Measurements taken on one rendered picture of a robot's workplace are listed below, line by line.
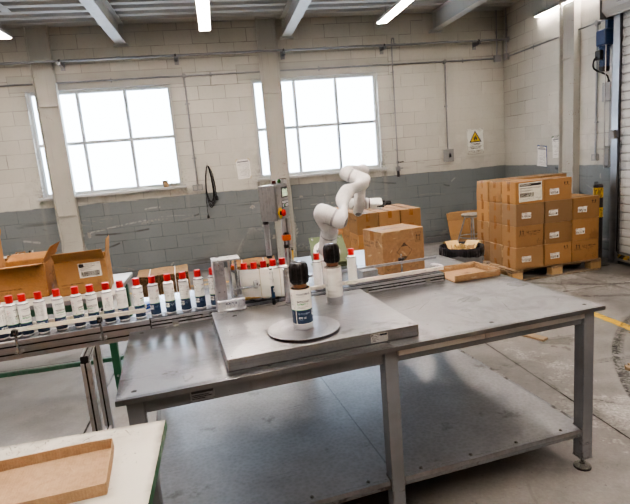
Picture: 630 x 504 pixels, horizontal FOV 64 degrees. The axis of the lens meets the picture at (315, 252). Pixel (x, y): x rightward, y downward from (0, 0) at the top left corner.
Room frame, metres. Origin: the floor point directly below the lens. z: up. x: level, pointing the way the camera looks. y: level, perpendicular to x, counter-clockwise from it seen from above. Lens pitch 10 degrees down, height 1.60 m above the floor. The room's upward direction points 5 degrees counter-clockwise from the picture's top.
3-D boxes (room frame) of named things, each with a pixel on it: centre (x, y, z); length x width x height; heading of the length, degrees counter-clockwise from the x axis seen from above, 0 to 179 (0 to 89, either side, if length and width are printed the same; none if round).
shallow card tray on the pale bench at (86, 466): (1.23, 0.77, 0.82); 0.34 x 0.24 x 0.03; 106
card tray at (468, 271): (2.97, -0.89, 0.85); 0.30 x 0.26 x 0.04; 106
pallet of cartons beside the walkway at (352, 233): (6.63, -0.82, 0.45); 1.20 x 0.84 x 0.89; 12
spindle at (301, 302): (2.07, 0.08, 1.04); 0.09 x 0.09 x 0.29
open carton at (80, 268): (3.69, 1.71, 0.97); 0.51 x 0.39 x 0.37; 15
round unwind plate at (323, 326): (2.07, 0.08, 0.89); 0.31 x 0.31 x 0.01
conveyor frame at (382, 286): (2.70, 0.07, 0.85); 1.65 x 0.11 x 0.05; 106
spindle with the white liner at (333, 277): (2.45, -0.08, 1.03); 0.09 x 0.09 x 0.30
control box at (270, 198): (2.75, 0.20, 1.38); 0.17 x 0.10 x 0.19; 161
